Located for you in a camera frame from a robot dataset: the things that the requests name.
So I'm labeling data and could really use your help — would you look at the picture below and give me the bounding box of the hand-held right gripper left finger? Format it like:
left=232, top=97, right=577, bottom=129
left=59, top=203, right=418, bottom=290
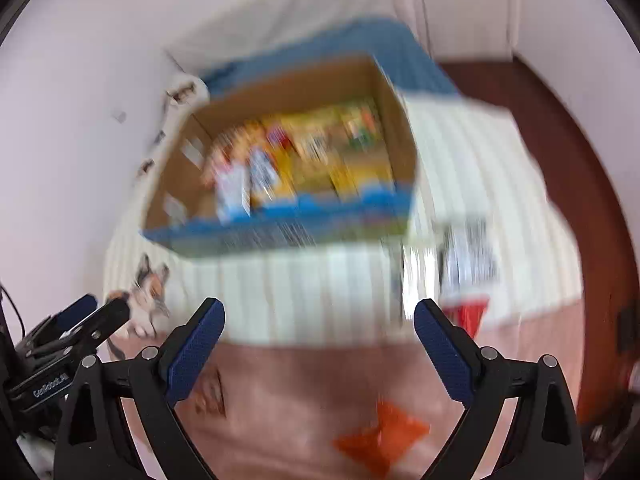
left=56, top=297, right=227, bottom=480

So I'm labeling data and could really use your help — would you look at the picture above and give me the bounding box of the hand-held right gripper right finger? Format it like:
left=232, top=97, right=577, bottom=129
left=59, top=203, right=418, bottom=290
left=413, top=298, right=585, bottom=480

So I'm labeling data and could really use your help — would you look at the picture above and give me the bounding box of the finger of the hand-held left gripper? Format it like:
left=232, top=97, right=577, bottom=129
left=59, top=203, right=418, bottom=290
left=50, top=294, right=99, bottom=332
left=60, top=297, right=133, bottom=357

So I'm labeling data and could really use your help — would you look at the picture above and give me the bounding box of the brown snack packet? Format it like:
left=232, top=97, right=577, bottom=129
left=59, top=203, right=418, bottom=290
left=191, top=366, right=228, bottom=417

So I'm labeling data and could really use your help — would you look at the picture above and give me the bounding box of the small red snack packet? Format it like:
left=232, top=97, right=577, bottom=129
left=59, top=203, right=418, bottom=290
left=442, top=297, right=491, bottom=343

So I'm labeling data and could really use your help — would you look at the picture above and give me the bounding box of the plain white snack packet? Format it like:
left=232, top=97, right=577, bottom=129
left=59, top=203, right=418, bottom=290
left=397, top=240, right=443, bottom=323

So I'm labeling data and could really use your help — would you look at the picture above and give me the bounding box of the orange snack packet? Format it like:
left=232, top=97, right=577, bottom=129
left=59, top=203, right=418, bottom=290
left=332, top=400, right=432, bottom=478

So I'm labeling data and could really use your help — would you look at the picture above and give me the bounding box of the white grey printed packet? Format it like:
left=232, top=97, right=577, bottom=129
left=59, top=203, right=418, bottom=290
left=440, top=217, right=501, bottom=298

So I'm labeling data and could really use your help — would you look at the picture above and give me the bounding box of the red and white snack packet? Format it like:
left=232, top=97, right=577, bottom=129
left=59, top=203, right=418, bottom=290
left=212, top=159, right=252, bottom=225

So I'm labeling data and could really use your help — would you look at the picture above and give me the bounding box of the printed cardboard box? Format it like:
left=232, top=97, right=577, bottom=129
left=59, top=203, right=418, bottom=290
left=139, top=54, right=420, bottom=260

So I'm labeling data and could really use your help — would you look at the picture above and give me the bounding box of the large noodle snack bag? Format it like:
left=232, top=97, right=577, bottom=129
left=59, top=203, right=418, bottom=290
left=235, top=120, right=286, bottom=208

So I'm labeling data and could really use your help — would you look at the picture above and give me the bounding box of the yellow snack bag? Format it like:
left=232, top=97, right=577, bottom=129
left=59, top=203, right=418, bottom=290
left=277, top=110, right=351, bottom=196

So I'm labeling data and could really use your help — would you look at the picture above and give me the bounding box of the green ball snack packet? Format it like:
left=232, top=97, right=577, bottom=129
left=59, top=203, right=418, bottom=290
left=341, top=102, right=385, bottom=153

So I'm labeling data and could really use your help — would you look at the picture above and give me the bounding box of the cat printed blanket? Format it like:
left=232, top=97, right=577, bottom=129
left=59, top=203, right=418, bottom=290
left=102, top=92, right=587, bottom=480

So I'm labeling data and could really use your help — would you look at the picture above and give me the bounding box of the bear print pillow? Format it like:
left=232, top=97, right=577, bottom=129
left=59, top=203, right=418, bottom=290
left=134, top=72, right=211, bottom=181

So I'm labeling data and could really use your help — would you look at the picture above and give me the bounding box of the blue bed sheet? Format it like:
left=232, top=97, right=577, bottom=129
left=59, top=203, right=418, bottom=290
left=200, top=16, right=463, bottom=103

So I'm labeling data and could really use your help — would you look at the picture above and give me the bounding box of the white door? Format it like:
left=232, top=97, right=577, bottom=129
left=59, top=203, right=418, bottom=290
left=405, top=0, right=521, bottom=63

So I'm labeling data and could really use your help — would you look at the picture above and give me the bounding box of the white quilted pillow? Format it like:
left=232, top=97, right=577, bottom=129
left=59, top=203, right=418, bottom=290
left=165, top=0, right=406, bottom=78

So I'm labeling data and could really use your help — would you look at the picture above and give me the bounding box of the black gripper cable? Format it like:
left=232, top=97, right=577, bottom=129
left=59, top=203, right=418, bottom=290
left=0, top=285, right=26, bottom=341

